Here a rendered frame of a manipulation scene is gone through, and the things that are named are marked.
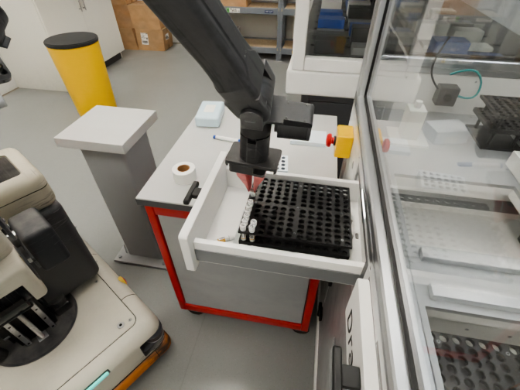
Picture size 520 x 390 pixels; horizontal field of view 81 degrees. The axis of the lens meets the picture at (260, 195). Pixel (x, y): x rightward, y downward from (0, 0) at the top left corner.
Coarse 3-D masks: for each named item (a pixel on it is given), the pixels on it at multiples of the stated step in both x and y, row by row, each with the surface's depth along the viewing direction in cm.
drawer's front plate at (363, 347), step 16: (368, 288) 47; (352, 304) 51; (368, 304) 45; (352, 320) 49; (368, 320) 44; (352, 336) 48; (368, 336) 42; (368, 352) 40; (368, 368) 39; (368, 384) 38
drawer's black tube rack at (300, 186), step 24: (264, 192) 70; (288, 192) 69; (312, 192) 69; (336, 192) 69; (264, 216) 64; (288, 216) 63; (312, 216) 63; (336, 216) 68; (240, 240) 62; (264, 240) 62; (288, 240) 59; (312, 240) 58; (336, 240) 58
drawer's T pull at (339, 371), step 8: (336, 352) 42; (336, 360) 41; (336, 368) 40; (344, 368) 40; (352, 368) 40; (336, 376) 40; (344, 376) 40; (352, 376) 40; (360, 376) 40; (336, 384) 39; (344, 384) 39; (352, 384) 39; (360, 384) 39
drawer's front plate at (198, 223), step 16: (224, 160) 74; (208, 176) 68; (224, 176) 76; (208, 192) 65; (224, 192) 78; (192, 208) 61; (208, 208) 66; (192, 224) 57; (208, 224) 68; (192, 240) 58; (192, 256) 59
